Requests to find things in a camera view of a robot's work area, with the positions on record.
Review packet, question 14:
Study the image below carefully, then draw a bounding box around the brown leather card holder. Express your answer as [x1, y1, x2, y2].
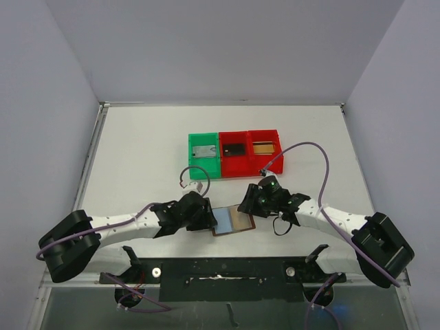
[212, 204, 256, 237]

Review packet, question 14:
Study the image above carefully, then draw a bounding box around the gold card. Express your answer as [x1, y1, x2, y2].
[230, 206, 252, 231]
[252, 141, 275, 155]

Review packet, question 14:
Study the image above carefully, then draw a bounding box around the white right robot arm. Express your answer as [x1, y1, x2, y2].
[238, 180, 415, 288]

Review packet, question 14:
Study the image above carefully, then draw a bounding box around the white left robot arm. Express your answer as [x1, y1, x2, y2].
[36, 191, 217, 283]

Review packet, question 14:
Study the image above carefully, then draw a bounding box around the gold card in red bin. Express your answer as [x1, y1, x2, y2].
[252, 141, 275, 155]

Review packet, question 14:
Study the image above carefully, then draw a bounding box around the black card in red bin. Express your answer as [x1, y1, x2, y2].
[223, 143, 246, 157]

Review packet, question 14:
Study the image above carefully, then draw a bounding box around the silver card in green bin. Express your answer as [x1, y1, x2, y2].
[192, 145, 217, 158]

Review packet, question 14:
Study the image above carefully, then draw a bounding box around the red plastic bin right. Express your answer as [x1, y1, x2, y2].
[247, 129, 284, 176]

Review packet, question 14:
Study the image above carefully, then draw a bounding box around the red plastic bin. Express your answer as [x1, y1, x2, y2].
[247, 129, 284, 176]
[219, 131, 251, 177]

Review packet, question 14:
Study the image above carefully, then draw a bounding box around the red plastic bin middle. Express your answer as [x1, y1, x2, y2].
[219, 131, 251, 177]

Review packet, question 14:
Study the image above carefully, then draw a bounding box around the green plastic bin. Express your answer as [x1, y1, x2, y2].
[188, 133, 221, 179]

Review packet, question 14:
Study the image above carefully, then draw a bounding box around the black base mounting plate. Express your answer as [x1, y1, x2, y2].
[116, 256, 330, 303]

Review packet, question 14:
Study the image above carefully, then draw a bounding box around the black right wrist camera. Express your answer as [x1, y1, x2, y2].
[258, 175, 281, 195]

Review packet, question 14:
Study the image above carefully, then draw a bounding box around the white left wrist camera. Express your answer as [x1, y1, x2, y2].
[182, 181, 203, 195]

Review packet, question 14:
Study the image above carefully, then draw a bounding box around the aluminium left frame rail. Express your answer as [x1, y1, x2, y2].
[71, 102, 109, 211]

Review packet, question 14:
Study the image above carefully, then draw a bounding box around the aluminium frame rail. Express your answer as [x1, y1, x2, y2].
[39, 257, 412, 292]
[71, 102, 109, 211]

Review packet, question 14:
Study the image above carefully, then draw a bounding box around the aluminium front frame rail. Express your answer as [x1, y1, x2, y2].
[39, 257, 412, 292]

